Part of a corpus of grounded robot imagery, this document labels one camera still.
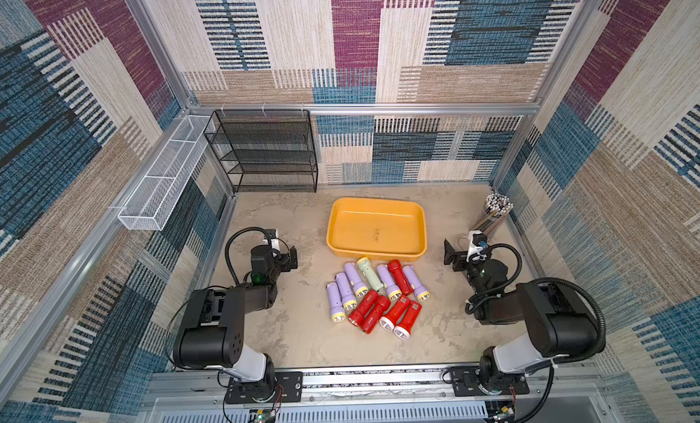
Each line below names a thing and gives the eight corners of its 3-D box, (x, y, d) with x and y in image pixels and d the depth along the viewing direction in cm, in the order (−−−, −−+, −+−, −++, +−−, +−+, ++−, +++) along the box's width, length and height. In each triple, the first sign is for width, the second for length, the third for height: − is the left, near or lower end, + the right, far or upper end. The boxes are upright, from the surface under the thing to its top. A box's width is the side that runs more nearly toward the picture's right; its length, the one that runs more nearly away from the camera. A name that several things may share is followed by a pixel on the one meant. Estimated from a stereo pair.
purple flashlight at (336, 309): (332, 324, 86) (331, 320, 83) (324, 289, 93) (323, 284, 90) (346, 321, 87) (345, 316, 83) (337, 286, 94) (336, 280, 91)
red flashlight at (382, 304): (360, 331, 84) (360, 328, 82) (379, 297, 91) (379, 293, 88) (372, 338, 83) (372, 335, 80) (390, 303, 90) (390, 299, 87)
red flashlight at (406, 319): (389, 331, 84) (390, 328, 81) (407, 300, 90) (408, 296, 87) (406, 342, 82) (408, 339, 79) (423, 310, 88) (425, 306, 85)
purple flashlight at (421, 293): (420, 303, 89) (421, 300, 87) (400, 270, 97) (401, 266, 95) (429, 298, 90) (431, 295, 88) (409, 266, 98) (410, 262, 96)
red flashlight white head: (378, 323, 85) (378, 320, 83) (401, 296, 91) (402, 291, 88) (389, 334, 83) (390, 330, 81) (412, 304, 89) (413, 300, 86)
